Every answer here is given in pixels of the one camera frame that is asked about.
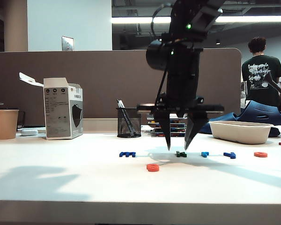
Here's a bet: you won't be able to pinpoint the grey metal handle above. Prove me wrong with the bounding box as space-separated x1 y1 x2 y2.
263 70 281 97

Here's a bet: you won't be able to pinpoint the brown paper cup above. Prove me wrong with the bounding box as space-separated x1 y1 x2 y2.
0 109 20 141

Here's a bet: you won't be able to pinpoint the black white pen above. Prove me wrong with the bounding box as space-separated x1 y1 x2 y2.
116 100 136 137

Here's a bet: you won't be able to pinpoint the brown desk partition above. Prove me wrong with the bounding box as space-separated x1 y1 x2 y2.
0 48 242 135

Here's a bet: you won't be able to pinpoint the white ceiling light strip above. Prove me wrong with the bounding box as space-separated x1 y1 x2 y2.
111 15 281 24

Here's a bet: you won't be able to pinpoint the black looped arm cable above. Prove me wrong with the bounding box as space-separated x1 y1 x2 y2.
150 3 174 36

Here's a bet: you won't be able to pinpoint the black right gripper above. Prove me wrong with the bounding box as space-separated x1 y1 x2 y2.
136 72 225 151

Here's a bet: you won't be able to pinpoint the beige oval bin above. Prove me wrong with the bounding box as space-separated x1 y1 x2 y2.
207 120 274 145

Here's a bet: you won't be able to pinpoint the white grey mask box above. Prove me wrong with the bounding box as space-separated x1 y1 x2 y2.
18 72 84 141

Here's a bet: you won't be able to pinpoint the metal wall plate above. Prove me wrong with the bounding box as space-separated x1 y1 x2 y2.
61 36 74 52

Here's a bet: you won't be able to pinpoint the letter magnet package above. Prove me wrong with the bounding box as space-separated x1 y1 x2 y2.
148 123 188 129
151 127 187 134
150 132 187 138
148 119 187 125

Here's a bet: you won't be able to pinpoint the white earbuds case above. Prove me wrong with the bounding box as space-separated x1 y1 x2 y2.
21 129 39 137

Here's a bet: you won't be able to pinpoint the blue fabric bag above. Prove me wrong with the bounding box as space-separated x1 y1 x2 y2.
200 100 281 138

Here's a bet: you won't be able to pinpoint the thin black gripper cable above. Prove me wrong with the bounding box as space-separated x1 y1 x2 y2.
155 67 169 106

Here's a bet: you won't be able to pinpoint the black mesh pen holder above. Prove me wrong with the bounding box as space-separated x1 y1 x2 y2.
116 107 143 139

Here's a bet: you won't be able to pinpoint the person in dark green shirt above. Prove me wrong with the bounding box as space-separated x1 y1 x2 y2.
241 37 281 111

